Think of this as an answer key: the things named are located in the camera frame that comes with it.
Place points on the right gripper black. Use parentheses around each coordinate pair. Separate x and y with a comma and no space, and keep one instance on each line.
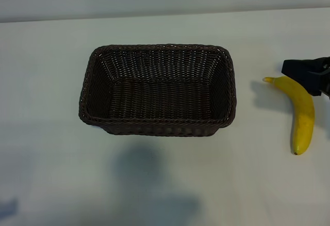
(327,79)

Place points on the yellow banana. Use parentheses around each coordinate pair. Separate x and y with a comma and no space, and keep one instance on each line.
(305,122)

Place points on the dark brown woven basket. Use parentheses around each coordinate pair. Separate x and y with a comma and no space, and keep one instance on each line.
(159,99)

